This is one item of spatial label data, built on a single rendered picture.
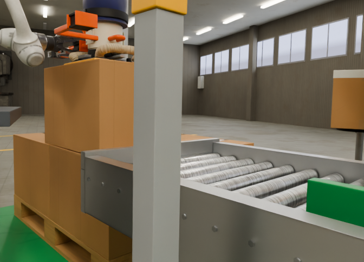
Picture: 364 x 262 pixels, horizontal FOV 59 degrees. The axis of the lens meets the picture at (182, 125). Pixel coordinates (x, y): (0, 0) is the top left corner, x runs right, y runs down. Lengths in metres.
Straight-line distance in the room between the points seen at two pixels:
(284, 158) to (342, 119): 1.21
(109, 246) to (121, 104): 0.58
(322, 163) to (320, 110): 10.09
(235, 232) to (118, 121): 0.84
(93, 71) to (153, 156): 0.89
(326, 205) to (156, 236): 0.32
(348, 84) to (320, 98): 8.89
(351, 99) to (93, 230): 1.84
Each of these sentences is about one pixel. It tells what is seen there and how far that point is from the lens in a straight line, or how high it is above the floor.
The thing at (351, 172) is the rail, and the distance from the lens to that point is 1.23.
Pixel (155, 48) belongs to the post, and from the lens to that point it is 0.52.
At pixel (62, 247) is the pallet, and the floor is 0.02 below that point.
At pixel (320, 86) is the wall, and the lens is 11.40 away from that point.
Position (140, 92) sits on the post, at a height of 0.80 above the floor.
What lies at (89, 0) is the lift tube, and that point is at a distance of 1.67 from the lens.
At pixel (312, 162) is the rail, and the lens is 1.27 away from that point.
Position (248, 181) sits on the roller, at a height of 0.54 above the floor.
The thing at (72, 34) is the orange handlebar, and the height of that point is 1.07.
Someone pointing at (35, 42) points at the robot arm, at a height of 1.03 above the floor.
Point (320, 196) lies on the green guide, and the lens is 0.68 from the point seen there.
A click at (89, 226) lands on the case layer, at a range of 1.51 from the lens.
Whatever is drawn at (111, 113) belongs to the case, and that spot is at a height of 0.73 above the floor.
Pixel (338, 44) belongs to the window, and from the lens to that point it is 11.10.
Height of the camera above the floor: 0.79
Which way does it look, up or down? 4 degrees down
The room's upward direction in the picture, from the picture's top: 1 degrees clockwise
